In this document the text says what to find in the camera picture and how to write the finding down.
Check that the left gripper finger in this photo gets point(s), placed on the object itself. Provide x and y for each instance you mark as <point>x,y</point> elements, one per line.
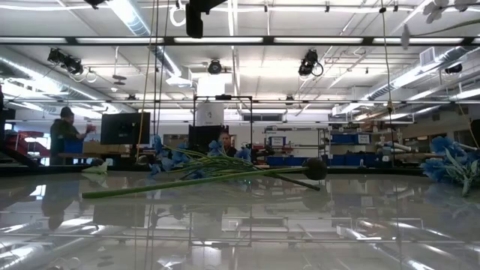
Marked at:
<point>194,20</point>

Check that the blue flower bunch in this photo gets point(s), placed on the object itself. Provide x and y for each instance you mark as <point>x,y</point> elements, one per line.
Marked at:
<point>210,163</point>
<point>442,165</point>

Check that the pale long-stem flower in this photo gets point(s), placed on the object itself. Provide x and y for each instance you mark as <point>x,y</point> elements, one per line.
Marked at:
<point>95,167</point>

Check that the black tulip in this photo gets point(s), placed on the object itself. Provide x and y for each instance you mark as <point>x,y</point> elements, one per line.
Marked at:
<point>315,168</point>

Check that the white flower bunch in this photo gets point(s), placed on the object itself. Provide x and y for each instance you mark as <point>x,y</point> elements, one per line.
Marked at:
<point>435,9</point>

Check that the black background robot arm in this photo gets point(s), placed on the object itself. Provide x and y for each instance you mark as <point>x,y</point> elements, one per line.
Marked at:
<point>262,152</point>

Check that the grey background robot arm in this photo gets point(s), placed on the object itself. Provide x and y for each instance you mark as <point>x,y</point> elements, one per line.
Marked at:
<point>468,147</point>
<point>397,147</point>

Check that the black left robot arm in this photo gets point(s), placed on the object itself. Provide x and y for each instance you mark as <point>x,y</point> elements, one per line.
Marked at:
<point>95,2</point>

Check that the black overhead crossbar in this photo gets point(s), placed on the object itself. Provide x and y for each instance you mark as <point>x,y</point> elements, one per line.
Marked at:
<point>168,40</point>

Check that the black computer monitor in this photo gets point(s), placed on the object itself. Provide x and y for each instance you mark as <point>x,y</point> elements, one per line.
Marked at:
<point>125,128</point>
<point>204,137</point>

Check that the person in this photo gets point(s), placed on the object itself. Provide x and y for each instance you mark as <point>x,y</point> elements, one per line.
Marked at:
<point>227,144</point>
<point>62,135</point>

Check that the blue white sign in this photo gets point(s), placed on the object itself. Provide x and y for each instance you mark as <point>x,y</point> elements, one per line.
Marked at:
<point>277,141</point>

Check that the cardboard box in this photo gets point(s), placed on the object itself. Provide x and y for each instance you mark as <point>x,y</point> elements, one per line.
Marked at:
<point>101,147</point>

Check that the blue storage bins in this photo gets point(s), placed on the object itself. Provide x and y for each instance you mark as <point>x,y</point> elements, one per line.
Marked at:
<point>292,161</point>

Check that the blue box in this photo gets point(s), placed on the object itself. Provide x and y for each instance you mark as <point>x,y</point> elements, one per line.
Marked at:
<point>73,146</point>

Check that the shelf with blue bins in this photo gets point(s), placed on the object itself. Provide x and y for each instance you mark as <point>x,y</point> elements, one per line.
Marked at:
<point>348,138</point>

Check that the red metal structure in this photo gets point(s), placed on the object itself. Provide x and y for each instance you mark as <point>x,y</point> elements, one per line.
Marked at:
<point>26,144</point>

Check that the black ceiling camera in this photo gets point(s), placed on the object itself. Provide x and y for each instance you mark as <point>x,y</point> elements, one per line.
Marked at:
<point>308,63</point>
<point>214,67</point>
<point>62,60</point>
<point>453,68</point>

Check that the black station frame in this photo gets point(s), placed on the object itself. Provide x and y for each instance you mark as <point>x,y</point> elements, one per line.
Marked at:
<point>225,97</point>

